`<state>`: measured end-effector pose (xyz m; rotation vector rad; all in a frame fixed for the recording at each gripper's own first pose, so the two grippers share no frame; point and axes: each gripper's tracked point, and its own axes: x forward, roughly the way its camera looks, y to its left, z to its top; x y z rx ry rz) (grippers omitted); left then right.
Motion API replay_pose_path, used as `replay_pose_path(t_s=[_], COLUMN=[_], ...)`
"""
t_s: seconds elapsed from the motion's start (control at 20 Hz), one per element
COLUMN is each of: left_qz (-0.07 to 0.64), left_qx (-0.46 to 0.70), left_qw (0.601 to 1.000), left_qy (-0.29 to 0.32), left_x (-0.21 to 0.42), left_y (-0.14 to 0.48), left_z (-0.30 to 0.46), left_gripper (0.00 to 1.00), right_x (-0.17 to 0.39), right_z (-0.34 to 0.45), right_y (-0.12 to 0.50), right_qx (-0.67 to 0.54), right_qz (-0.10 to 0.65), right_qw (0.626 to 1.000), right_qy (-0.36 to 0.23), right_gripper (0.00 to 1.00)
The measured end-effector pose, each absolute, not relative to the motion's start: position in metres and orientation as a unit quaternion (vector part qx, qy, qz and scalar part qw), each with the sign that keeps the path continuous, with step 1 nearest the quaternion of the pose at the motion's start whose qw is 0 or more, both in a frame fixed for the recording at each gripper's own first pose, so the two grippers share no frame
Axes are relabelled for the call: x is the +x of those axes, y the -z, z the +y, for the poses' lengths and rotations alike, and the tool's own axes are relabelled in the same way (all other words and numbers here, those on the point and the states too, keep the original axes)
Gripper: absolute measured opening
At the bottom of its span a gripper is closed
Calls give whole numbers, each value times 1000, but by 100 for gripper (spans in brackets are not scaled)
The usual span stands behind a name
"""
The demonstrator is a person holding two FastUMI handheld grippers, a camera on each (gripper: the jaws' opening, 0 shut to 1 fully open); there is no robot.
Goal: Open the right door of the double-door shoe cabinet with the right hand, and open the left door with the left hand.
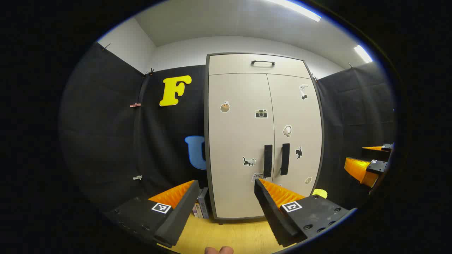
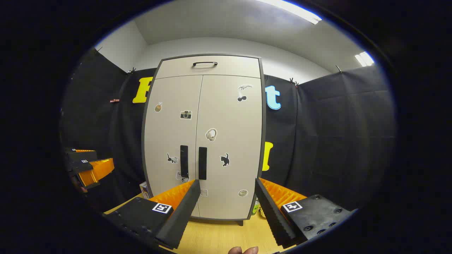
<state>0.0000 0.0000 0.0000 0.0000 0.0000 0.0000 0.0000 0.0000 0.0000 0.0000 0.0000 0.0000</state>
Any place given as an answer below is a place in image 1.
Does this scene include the beige double-door shoe cabinet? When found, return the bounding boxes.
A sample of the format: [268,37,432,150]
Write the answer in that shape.
[204,52,325,224]

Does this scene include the headphone-sticker shoe cabinet door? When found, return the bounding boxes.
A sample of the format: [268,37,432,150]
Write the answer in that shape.
[267,74,322,198]

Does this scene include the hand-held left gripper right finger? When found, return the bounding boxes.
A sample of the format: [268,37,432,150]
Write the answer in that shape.
[254,178,351,247]

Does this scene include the short ceiling light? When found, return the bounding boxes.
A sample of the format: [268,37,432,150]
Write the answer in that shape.
[354,45,373,64]

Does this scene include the camera-sticker shoe cabinet door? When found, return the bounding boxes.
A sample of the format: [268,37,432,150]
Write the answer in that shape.
[208,73,275,219]

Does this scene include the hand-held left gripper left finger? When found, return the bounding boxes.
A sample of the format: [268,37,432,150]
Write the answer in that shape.
[102,179,201,248]

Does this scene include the black backdrop cloth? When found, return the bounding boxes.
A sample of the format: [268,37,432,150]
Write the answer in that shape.
[60,42,396,212]

